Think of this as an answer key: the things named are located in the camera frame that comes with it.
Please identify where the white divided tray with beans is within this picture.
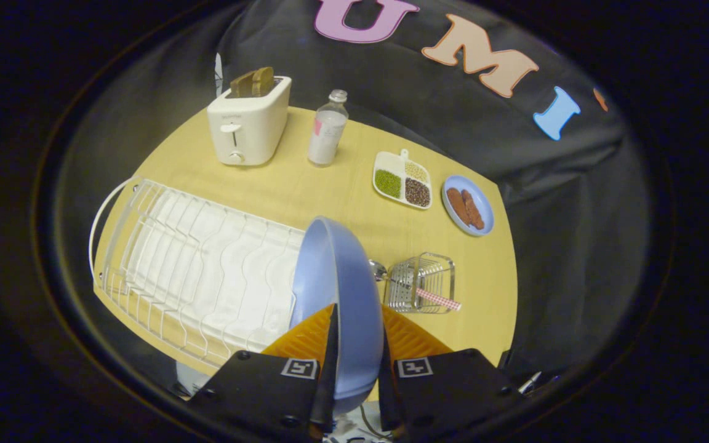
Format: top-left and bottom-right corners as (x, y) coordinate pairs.
(372, 149), (433, 210)

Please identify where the small wire basket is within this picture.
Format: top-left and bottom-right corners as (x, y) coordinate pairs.
(384, 252), (456, 314)

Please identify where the white toaster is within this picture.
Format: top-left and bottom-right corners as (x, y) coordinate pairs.
(207, 76), (292, 167)

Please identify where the small blue plate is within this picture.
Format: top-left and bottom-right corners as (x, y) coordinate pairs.
(441, 175), (495, 237)

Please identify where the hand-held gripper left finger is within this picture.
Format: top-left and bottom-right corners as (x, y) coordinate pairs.
(189, 303), (339, 443)

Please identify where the brown sausage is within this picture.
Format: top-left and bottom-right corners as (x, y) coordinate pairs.
(460, 189), (486, 231)
(446, 188), (472, 226)

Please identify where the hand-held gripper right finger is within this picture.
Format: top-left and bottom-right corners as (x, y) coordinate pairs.
(378, 306), (523, 443)

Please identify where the spoon with checkered handle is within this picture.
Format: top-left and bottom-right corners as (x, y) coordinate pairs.
(369, 260), (462, 312)

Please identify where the black backdrop cloth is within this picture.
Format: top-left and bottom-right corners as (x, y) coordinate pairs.
(53, 0), (657, 394)

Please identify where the brown toast slice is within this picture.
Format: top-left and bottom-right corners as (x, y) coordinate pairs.
(230, 70), (260, 98)
(251, 66), (276, 97)

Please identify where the white wire dish rack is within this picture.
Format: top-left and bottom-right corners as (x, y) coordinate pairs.
(89, 177), (307, 370)

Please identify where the clear plastic bottle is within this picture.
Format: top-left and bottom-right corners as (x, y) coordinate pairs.
(308, 90), (350, 167)

